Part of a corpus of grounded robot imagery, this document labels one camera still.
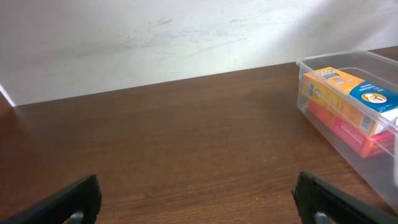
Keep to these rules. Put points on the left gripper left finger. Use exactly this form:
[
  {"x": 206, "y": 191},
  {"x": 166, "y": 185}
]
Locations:
[{"x": 79, "y": 202}]

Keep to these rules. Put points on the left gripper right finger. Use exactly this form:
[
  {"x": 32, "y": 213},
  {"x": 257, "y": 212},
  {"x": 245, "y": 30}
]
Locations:
[{"x": 320, "y": 202}]

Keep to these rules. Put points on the orange medicine box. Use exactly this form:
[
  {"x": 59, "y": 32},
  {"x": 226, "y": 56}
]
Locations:
[{"x": 364, "y": 145}]

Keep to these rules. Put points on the yellow Woods medicine box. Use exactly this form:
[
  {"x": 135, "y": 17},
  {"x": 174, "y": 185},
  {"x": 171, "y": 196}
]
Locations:
[{"x": 351, "y": 98}]

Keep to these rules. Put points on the clear plastic container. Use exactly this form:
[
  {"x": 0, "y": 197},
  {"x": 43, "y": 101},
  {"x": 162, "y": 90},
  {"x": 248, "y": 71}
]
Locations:
[{"x": 379, "y": 172}]

